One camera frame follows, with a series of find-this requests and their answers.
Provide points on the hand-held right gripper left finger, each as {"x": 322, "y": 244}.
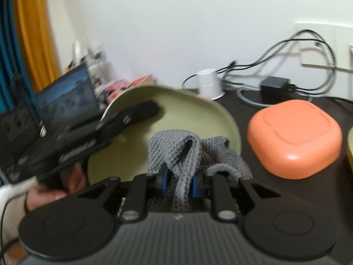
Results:
{"x": 164, "y": 183}

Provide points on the orange curtain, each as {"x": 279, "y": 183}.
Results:
{"x": 34, "y": 33}

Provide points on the pink and red box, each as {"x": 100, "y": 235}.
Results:
{"x": 124, "y": 85}

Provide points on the person's left hand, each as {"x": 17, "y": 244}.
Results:
{"x": 44, "y": 197}

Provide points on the yellow bowl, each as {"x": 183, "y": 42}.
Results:
{"x": 350, "y": 149}

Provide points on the black power strip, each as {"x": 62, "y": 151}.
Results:
{"x": 16, "y": 127}

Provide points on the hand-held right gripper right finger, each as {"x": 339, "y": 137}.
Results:
{"x": 194, "y": 186}

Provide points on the orange bowl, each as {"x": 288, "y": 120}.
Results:
{"x": 295, "y": 135}

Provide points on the green bowl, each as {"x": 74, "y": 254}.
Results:
{"x": 182, "y": 110}

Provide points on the white paper cup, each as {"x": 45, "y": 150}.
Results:
{"x": 211, "y": 84}

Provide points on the grey knitted cloth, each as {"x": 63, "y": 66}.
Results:
{"x": 171, "y": 146}

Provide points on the open black laptop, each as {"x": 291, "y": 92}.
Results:
{"x": 66, "y": 99}

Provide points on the black power adapter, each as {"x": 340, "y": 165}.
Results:
{"x": 275, "y": 88}

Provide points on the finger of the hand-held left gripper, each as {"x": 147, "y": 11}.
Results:
{"x": 146, "y": 109}

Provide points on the white wall socket plate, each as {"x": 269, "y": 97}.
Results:
{"x": 342, "y": 44}

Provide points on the person's left forearm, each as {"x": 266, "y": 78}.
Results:
{"x": 12, "y": 207}

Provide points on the blue curtain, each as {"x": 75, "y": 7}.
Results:
{"x": 11, "y": 47}

